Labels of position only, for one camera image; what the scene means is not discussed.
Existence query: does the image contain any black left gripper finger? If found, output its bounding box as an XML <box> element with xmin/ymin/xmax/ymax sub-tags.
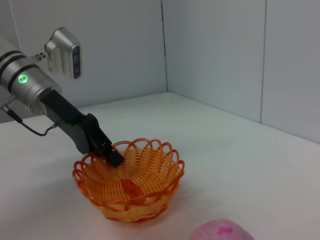
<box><xmin>100</xmin><ymin>143</ymin><xmax>125</xmax><ymax>168</ymax></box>

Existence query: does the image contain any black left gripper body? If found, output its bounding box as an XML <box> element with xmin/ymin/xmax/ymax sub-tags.
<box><xmin>39</xmin><ymin>88</ymin><xmax>113</xmax><ymax>157</ymax></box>

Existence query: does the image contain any orange woven plastic basket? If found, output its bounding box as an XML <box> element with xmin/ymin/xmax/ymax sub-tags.
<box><xmin>72</xmin><ymin>137</ymin><xmax>186</xmax><ymax>223</ymax></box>

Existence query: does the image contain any pink peach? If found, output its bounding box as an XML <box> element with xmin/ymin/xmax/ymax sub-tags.
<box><xmin>194</xmin><ymin>218</ymin><xmax>256</xmax><ymax>240</ymax></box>

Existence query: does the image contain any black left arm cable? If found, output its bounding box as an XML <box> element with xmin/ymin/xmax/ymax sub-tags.
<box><xmin>0</xmin><ymin>105</ymin><xmax>61</xmax><ymax>137</ymax></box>

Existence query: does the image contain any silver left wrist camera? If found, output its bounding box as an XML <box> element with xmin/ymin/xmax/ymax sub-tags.
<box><xmin>26</xmin><ymin>26</ymin><xmax>82</xmax><ymax>80</ymax></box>

